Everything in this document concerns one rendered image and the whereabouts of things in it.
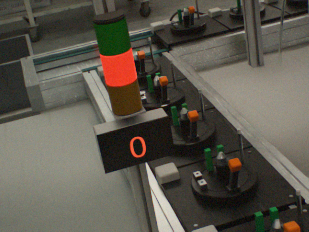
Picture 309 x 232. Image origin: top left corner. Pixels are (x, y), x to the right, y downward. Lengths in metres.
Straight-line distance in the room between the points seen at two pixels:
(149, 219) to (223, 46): 1.16
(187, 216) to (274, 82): 0.89
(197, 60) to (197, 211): 1.03
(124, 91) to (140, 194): 0.22
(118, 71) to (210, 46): 1.26
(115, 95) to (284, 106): 0.96
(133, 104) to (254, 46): 1.20
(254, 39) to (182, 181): 0.91
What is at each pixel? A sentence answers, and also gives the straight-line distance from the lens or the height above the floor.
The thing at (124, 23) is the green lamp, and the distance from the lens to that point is 0.87.
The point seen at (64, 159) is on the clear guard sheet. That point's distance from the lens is 0.98.
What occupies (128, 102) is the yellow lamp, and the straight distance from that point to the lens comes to 0.90.
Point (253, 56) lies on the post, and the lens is 2.07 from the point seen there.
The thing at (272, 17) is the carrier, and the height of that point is 0.97.
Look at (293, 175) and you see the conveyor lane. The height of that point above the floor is 0.96.
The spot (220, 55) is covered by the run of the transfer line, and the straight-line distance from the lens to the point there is 2.14.
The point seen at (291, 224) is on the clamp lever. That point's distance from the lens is 0.93.
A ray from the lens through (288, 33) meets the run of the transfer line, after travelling 2.23.
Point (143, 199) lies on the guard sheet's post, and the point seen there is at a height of 1.07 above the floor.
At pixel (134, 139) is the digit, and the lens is 0.93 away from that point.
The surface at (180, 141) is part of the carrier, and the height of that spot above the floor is 0.99.
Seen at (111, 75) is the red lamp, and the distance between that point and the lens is 0.88.
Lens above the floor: 1.64
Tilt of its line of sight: 25 degrees down
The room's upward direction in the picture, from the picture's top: 10 degrees counter-clockwise
